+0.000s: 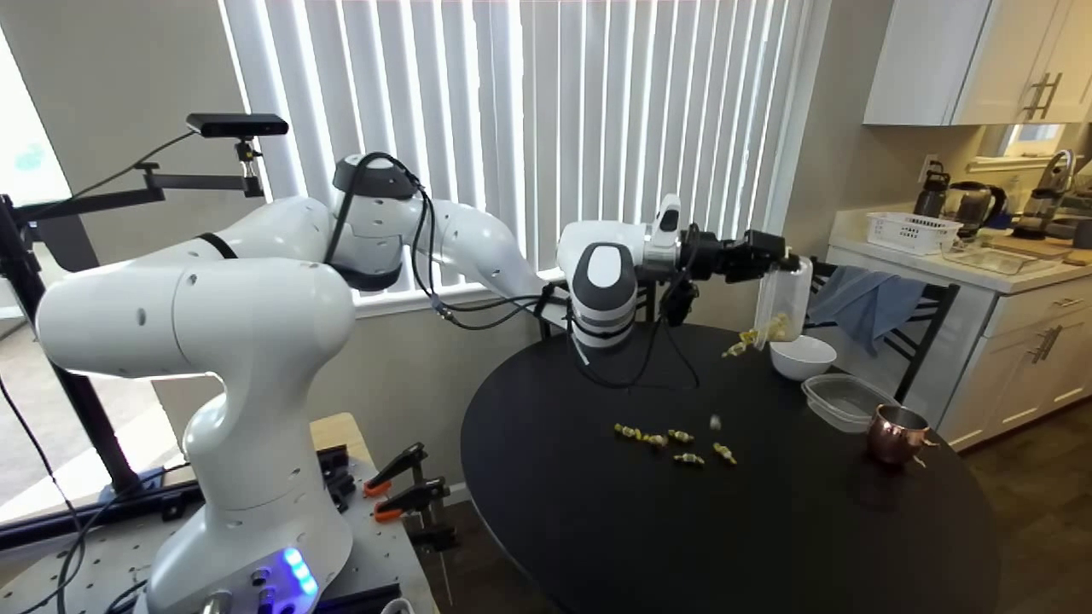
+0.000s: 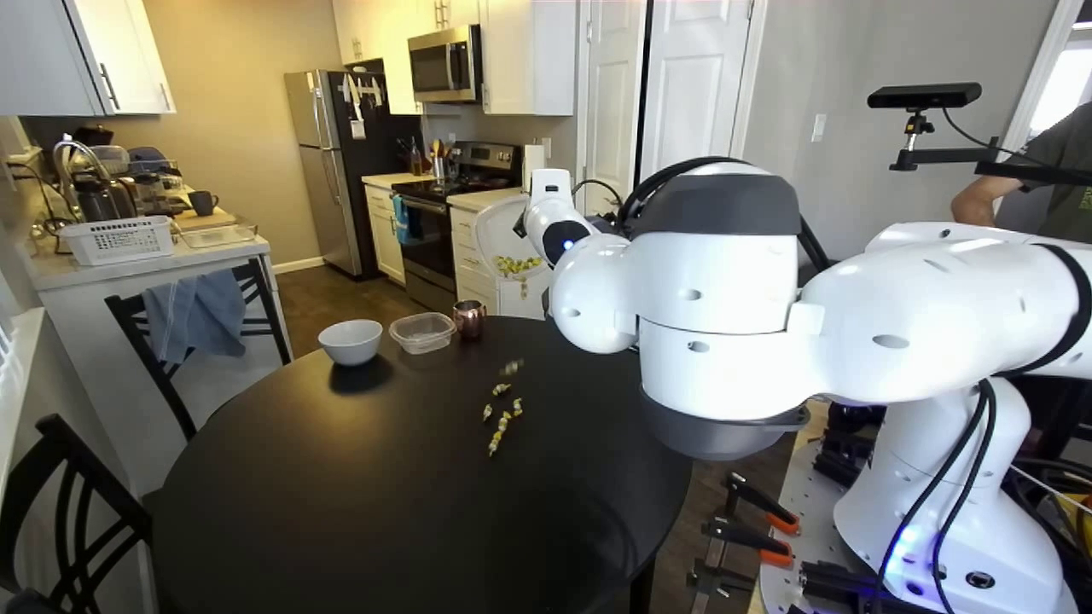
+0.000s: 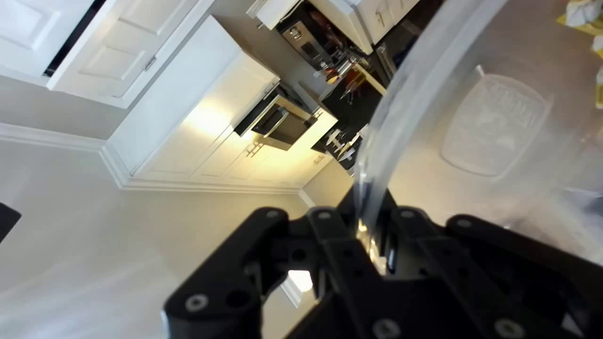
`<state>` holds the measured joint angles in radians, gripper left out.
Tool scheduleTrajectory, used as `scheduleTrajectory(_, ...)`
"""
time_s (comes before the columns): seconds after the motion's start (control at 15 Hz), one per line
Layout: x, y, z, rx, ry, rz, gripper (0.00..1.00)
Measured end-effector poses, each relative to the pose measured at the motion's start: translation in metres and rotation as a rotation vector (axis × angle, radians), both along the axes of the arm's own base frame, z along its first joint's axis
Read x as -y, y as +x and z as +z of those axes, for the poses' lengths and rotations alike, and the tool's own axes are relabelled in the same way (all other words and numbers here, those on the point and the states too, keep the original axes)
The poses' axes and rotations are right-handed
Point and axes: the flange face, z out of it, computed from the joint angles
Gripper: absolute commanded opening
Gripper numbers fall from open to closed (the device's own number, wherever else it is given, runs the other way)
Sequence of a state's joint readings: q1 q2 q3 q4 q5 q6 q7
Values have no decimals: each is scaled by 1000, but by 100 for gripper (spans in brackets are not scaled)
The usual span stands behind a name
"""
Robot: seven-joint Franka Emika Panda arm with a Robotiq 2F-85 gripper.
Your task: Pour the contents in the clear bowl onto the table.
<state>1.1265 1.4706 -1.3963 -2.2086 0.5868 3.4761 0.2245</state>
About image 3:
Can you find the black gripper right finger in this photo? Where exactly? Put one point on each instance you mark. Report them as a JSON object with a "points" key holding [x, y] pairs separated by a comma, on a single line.
{"points": [[490, 283]]}

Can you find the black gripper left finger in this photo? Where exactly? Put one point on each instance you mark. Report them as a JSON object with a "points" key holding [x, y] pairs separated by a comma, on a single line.
{"points": [[237, 275]]}

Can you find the clear plastic bowl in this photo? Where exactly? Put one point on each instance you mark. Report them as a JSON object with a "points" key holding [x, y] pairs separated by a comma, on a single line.
{"points": [[490, 125]]}

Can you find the yellow candies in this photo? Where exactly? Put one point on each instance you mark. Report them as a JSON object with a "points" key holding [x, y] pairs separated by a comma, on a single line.
{"points": [[580, 12]]}

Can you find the white panel door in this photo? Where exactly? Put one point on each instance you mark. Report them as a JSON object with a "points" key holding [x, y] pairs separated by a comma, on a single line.
{"points": [[124, 44]]}

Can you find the white wall cabinet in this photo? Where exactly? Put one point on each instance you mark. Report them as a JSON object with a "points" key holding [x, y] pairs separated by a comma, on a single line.
{"points": [[188, 113]]}

